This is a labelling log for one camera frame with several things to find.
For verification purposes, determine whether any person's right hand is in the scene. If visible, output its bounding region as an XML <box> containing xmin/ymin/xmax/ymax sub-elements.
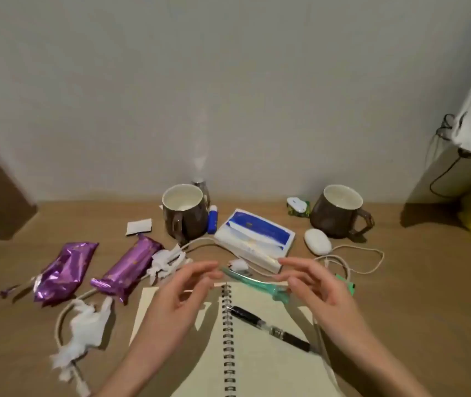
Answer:
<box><xmin>278</xmin><ymin>256</ymin><xmax>376</xmax><ymax>353</ymax></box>

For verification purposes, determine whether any person's left hand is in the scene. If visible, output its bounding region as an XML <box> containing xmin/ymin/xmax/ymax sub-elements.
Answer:
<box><xmin>129</xmin><ymin>261</ymin><xmax>224</xmax><ymax>369</ymax></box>

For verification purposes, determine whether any small green paper tag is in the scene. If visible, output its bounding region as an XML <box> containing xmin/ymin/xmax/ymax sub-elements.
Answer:
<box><xmin>334</xmin><ymin>273</ymin><xmax>357</xmax><ymax>296</ymax></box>

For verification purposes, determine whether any purple snack wrapper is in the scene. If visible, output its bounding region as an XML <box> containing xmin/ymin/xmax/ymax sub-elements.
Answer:
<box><xmin>0</xmin><ymin>242</ymin><xmax>100</xmax><ymax>307</ymax></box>
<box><xmin>90</xmin><ymin>234</ymin><xmax>165</xmax><ymax>304</ymax></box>

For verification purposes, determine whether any short white cord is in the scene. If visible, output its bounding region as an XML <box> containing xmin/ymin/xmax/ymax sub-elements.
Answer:
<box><xmin>324</xmin><ymin>244</ymin><xmax>385</xmax><ymax>276</ymax></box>

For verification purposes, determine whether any black pen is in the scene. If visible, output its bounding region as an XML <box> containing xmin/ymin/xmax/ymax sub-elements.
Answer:
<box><xmin>229</xmin><ymin>305</ymin><xmax>321</xmax><ymax>354</ymax></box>

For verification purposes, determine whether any green toothbrush packet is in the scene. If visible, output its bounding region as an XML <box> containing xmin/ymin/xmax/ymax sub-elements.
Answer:
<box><xmin>220</xmin><ymin>266</ymin><xmax>292</xmax><ymax>305</ymax></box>

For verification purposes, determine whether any brown mug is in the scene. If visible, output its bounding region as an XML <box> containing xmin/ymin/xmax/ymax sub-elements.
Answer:
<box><xmin>309</xmin><ymin>184</ymin><xmax>375</xmax><ymax>239</ymax></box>
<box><xmin>161</xmin><ymin>184</ymin><xmax>211</xmax><ymax>241</ymax></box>

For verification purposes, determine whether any brown spiral notebook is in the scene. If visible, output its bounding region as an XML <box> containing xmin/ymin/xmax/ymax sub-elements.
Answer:
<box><xmin>129</xmin><ymin>281</ymin><xmax>344</xmax><ymax>397</ymax></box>

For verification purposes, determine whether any white paper scrap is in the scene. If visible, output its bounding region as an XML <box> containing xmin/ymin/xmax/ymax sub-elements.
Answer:
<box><xmin>124</xmin><ymin>218</ymin><xmax>153</xmax><ymax>237</ymax></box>

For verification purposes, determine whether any white usb cable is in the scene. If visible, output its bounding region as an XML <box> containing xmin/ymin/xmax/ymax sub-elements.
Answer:
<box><xmin>54</xmin><ymin>237</ymin><xmax>351</xmax><ymax>397</ymax></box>

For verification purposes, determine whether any white oval earbud case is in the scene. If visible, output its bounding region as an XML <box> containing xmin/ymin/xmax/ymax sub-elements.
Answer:
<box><xmin>303</xmin><ymin>228</ymin><xmax>332</xmax><ymax>256</ymax></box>

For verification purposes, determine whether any blue white tissue pack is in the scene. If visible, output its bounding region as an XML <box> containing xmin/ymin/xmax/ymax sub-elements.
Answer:
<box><xmin>213</xmin><ymin>208</ymin><xmax>296</xmax><ymax>274</ymax></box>

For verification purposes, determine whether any small white green packet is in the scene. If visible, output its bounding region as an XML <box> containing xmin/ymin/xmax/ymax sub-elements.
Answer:
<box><xmin>286</xmin><ymin>196</ymin><xmax>312</xmax><ymax>219</ymax></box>

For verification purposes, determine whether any small glass bottle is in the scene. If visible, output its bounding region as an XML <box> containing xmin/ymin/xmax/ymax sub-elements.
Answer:
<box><xmin>192</xmin><ymin>180</ymin><xmax>211</xmax><ymax>207</ymax></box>

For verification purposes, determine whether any black wire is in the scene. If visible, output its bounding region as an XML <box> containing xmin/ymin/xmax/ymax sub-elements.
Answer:
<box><xmin>429</xmin><ymin>113</ymin><xmax>468</xmax><ymax>199</ymax></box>

